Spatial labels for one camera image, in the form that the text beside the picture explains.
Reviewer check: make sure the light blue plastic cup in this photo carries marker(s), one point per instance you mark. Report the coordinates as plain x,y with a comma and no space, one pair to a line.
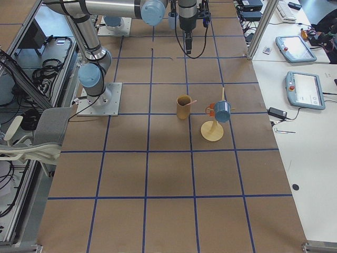
173,20

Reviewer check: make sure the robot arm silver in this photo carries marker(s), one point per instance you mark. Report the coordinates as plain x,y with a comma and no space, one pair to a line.
151,12
92,74

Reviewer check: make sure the black electronics box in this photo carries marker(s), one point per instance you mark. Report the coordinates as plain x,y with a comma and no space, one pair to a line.
250,5

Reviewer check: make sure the bamboo chopstick holder cylinder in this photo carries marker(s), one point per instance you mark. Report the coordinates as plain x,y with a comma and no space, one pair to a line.
183,107

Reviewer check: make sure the small remote control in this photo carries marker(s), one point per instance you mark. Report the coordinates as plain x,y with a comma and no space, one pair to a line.
267,50

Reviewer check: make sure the blue mug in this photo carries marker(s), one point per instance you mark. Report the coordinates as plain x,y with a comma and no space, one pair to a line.
222,111

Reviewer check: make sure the orange mug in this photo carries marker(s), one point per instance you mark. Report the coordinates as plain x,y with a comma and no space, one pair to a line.
210,110

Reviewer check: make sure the white keyboard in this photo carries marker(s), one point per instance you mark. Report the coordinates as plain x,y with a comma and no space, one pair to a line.
284,12

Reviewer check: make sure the wooden mug tree stand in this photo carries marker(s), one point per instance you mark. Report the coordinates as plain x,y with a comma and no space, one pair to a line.
212,130

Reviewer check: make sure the far teach pendant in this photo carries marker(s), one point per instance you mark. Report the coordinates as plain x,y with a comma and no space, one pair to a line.
294,49

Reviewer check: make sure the teach pendant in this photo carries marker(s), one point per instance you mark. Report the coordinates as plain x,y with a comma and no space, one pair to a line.
294,49
304,90

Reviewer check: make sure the black power adapter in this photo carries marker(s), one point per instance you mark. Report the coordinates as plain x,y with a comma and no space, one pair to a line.
277,113

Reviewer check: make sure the near teach pendant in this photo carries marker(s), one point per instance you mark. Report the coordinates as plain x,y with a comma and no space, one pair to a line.
304,90

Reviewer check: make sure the grey office chair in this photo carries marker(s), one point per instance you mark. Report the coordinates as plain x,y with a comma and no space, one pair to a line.
45,145

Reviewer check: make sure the black wire cup rack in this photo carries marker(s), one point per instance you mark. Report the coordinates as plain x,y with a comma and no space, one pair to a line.
203,12

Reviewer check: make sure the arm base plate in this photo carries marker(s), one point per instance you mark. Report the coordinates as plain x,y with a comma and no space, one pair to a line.
122,30
107,104

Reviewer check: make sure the aluminium frame post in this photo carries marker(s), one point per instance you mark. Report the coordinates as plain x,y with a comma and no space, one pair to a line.
267,14

